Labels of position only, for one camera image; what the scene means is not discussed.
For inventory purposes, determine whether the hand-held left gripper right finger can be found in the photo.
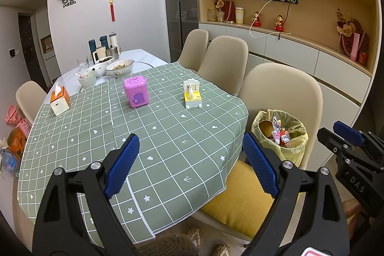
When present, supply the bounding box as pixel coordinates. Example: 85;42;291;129
242;132;351;256

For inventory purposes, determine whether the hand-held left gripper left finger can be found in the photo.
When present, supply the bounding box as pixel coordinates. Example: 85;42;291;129
32;133;141;256

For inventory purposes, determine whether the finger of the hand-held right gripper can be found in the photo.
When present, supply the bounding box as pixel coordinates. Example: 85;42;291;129
317;128;354;159
333;121;374;146

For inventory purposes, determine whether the yellow trash bag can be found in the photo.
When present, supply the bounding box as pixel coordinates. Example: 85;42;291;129
251;109;309;167

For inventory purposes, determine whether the red gold snack packet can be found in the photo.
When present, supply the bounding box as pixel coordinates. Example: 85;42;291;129
277;130;291;145

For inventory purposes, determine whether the pink snack wrapper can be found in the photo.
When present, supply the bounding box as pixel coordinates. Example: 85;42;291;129
271;116;283;139

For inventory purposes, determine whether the yellow seat cushion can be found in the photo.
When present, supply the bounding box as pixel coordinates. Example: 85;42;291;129
200;161;300;240

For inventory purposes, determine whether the green checked tablecloth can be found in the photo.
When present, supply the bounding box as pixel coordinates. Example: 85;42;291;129
16;62;249;244

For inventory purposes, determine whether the beige dining chair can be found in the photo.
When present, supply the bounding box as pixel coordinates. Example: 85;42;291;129
16;80;47;125
196;36;249;96
177;29;209;71
238;62;324;167

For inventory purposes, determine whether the pink plastic toy box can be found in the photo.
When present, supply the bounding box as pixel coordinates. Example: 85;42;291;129
123;75;150;108

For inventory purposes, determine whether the white sideboard cabinet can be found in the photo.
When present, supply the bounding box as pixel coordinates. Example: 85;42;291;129
198;22;372;137

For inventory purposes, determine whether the orange white tissue box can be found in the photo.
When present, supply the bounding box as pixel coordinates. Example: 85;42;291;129
49;86;70;115

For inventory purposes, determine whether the light green bowl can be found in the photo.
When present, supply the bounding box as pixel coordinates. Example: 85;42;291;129
77;70;97;88

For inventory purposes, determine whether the brown fuzzy cloth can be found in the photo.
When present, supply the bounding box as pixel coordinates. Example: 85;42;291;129
144;233;198;256

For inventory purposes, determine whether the large patterned white bowl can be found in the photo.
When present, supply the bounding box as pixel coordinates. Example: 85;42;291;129
105;59;134;77

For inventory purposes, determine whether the woven slipper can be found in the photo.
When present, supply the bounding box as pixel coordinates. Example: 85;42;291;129
187;226;207;247
210;244;231;256

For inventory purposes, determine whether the white yellow toy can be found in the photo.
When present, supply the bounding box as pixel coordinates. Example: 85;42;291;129
183;79;202;109

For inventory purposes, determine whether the large rose bouquet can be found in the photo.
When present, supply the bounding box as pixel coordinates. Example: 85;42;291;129
336;8;368;65

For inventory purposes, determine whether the pink paper bag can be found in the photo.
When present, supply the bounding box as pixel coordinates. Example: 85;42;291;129
16;118;33;138
5;105;21;125

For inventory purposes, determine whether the orange cardboard box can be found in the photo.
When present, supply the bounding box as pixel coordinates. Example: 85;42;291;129
7;127;27;159

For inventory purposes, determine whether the cream pitcher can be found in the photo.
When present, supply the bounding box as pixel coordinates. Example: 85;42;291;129
91;46;108;64

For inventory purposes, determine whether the pack of water bottles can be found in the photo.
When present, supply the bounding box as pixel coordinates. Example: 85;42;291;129
0;151;20;174

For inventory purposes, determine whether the flower bouquet red bag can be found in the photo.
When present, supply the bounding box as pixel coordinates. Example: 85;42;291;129
214;0;233;23

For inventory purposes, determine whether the dark glass cabinet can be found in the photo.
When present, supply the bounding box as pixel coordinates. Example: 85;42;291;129
163;0;200;63

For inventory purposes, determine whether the black cable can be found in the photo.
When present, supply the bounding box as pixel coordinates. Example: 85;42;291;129
277;2;291;41

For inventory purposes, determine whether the white cable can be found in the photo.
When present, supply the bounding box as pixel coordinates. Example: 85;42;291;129
250;0;291;40

